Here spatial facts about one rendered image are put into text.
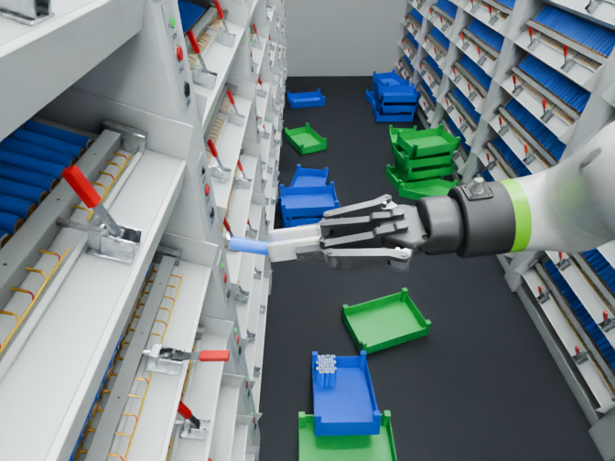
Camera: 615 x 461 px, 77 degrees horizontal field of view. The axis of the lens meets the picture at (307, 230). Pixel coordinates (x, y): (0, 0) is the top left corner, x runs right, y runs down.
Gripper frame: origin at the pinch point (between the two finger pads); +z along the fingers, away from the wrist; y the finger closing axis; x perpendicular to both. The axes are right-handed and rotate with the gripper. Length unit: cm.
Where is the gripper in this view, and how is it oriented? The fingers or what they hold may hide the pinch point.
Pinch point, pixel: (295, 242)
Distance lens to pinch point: 51.2
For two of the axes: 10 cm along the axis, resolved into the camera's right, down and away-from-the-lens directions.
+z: -9.9, 1.3, 0.9
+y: 0.1, 6.5, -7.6
